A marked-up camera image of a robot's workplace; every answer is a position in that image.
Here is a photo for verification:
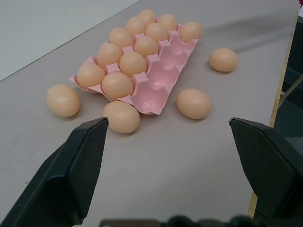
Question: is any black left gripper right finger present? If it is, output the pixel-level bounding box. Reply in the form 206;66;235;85
228;117;303;221

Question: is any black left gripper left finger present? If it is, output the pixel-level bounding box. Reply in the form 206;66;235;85
0;116;109;227

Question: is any pink plastic egg tray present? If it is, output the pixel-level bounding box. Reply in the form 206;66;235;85
69;23;199;116

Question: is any beige egg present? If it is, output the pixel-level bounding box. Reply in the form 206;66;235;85
46;84;81;118
176;88;212;120
119;51;147;78
102;72;134;101
138;9;157;25
125;16;147;36
180;21;202;43
134;36;159;59
108;27;135;48
144;22;169;42
96;43;123;69
159;13;178;31
209;48;239;72
77;63;107;90
103;101;141;134

